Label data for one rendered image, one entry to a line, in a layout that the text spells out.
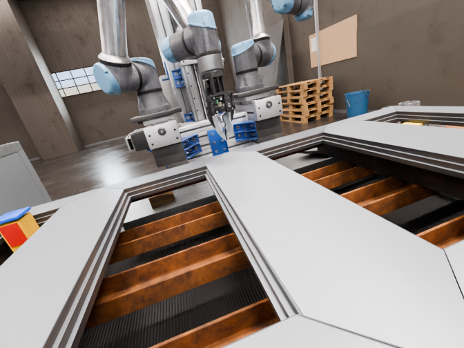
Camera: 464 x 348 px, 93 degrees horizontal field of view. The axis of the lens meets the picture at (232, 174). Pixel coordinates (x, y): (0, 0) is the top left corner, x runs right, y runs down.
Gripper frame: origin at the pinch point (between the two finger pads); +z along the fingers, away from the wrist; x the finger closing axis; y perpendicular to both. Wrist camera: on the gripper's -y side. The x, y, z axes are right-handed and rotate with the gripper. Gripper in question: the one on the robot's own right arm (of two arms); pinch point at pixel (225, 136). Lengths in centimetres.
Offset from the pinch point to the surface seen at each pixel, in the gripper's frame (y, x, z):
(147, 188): 4.3, -29.0, 8.9
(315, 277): 57, -5, 7
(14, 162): -35, -81, -5
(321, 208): 45.4, 3.8, 7.2
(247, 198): 34.1, -5.5, 7.2
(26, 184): -34, -81, 4
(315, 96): -382, 304, 39
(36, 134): -991, -541, -11
